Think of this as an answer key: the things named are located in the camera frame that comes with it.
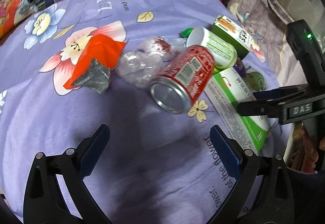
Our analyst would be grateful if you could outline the green round snack packet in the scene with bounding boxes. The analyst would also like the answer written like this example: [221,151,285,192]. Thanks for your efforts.
[246,71,265,92]

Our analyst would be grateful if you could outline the green white carton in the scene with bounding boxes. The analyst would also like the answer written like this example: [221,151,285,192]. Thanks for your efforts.
[204,68,270,154]

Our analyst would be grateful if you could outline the purple dog egg toy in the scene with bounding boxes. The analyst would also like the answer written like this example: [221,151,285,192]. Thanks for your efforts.
[232,57,247,78]

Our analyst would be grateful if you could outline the white green label jar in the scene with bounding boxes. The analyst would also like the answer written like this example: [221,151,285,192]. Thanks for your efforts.
[186,27,237,70]

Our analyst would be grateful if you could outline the green white pastry box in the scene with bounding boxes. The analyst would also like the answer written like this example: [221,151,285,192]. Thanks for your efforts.
[211,16,252,60]

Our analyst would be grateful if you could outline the red soda can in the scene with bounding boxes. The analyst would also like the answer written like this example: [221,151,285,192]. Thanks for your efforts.
[150,45,215,114]

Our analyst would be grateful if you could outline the orange green egg toy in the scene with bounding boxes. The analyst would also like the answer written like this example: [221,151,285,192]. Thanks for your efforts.
[180,28,194,38]

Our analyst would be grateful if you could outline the clear plastic bag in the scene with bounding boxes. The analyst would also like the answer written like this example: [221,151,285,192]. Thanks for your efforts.
[116,36,187,89]

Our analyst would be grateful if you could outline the small red foil wrapper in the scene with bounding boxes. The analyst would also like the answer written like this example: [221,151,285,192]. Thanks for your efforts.
[63,34,126,94]

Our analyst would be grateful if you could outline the grey purple draped cloth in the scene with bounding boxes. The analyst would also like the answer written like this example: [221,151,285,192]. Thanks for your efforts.
[227,0,307,86]

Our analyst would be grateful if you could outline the purple floral tablecloth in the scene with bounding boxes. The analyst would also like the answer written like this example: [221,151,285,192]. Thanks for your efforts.
[1,0,236,223]

